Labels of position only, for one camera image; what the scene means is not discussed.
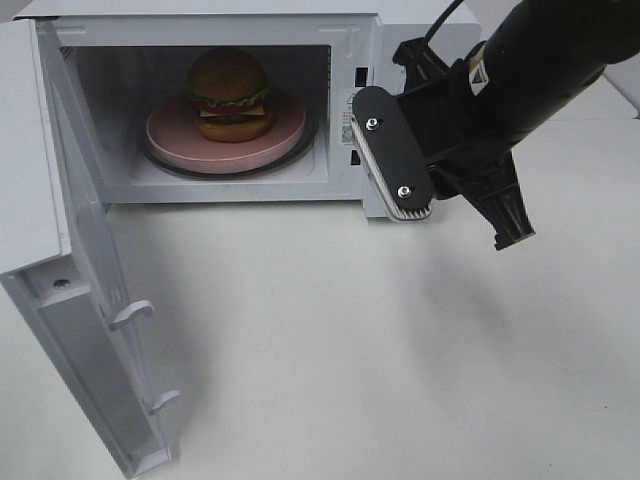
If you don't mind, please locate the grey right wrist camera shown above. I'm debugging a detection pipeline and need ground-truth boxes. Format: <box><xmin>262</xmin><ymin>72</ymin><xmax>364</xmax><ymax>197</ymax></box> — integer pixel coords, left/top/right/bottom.
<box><xmin>350</xmin><ymin>115</ymin><xmax>432</xmax><ymax>222</ymax></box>

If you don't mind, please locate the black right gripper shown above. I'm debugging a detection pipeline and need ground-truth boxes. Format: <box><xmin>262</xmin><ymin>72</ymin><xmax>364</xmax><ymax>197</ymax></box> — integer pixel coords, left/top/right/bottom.
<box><xmin>352</xmin><ymin>38</ymin><xmax>535</xmax><ymax>251</ymax></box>

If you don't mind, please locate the white microwave door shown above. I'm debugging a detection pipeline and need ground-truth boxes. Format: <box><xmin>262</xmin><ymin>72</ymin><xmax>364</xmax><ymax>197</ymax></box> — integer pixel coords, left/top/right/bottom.
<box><xmin>1</xmin><ymin>19</ymin><xmax>177</xmax><ymax>478</ymax></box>

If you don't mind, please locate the white warning label sticker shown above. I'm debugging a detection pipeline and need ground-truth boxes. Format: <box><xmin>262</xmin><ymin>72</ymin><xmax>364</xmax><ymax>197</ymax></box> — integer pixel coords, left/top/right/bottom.
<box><xmin>339</xmin><ymin>89</ymin><xmax>355</xmax><ymax>147</ymax></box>

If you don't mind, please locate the white microwave oven body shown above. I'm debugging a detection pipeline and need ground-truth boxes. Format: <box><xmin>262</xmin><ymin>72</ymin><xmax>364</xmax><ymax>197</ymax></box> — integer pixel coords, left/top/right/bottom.
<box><xmin>12</xmin><ymin>0</ymin><xmax>484</xmax><ymax>224</ymax></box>

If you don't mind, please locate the pink round plate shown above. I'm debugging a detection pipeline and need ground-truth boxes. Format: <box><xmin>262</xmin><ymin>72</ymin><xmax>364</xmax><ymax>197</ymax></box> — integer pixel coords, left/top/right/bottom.
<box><xmin>146</xmin><ymin>90</ymin><xmax>310</xmax><ymax>175</ymax></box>

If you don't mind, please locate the toy burger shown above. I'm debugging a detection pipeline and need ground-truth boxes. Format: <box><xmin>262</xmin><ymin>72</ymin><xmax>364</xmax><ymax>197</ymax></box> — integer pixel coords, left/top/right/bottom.
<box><xmin>185</xmin><ymin>47</ymin><xmax>275</xmax><ymax>143</ymax></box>

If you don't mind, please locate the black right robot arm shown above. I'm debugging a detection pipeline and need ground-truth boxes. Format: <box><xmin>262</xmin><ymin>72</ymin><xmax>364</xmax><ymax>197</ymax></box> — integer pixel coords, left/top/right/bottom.
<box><xmin>351</xmin><ymin>1</ymin><xmax>639</xmax><ymax>249</ymax></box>

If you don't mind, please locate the glass microwave turntable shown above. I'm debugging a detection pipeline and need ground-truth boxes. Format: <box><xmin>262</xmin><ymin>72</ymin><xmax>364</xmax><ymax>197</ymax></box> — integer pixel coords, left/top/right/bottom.
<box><xmin>139</xmin><ymin>120</ymin><xmax>318</xmax><ymax>181</ymax></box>

